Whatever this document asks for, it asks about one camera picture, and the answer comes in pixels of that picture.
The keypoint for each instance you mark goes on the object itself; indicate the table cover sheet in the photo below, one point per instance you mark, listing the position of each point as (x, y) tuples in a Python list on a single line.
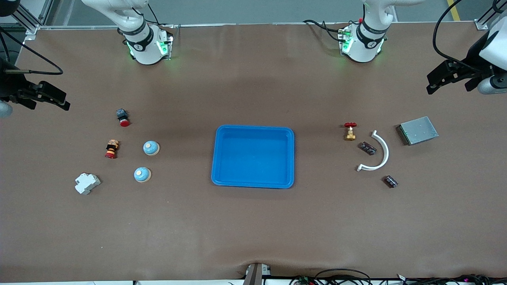
[(253, 225)]

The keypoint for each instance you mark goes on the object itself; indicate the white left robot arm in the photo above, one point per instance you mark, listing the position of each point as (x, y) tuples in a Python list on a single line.
[(368, 43)]

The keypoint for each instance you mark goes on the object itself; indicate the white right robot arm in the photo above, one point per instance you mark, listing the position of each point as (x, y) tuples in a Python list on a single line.
[(144, 43)]

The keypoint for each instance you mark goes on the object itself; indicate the grey table edge bracket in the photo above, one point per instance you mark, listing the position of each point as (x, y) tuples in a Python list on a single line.
[(253, 275)]

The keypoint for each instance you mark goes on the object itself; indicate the white circuit breaker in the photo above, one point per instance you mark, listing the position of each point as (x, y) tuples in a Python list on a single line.
[(87, 183)]

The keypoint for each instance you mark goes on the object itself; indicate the red orange black push button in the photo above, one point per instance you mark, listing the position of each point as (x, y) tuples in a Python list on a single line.
[(111, 149)]

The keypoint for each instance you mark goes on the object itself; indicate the aluminium table edge rail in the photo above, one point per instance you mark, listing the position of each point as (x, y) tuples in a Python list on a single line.
[(218, 25)]

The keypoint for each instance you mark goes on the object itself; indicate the white curved plastic strip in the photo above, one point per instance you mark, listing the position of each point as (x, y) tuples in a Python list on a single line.
[(386, 152)]

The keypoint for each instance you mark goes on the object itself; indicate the blue bell with tan button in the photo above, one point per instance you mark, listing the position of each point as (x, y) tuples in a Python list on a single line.
[(151, 148), (142, 174)]

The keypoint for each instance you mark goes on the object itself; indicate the grey metal box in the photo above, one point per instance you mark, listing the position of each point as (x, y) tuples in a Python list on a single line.
[(418, 130)]

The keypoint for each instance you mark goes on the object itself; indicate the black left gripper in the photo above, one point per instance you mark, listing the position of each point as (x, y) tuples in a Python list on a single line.
[(472, 65)]

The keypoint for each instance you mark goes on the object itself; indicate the aluminium frame post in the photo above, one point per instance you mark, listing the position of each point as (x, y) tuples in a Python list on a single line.
[(27, 19), (485, 19)]

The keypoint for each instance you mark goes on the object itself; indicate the blue plastic tray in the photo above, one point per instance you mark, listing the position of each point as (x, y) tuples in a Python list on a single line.
[(253, 158)]

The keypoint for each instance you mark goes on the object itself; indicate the red cap emergency stop button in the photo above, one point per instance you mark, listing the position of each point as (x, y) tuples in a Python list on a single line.
[(122, 117)]

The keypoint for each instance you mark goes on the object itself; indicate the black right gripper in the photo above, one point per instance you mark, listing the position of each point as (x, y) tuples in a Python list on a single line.
[(9, 86)]

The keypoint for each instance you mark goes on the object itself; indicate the dark brown electrolytic capacitor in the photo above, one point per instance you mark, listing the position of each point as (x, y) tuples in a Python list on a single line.
[(367, 148), (390, 181)]

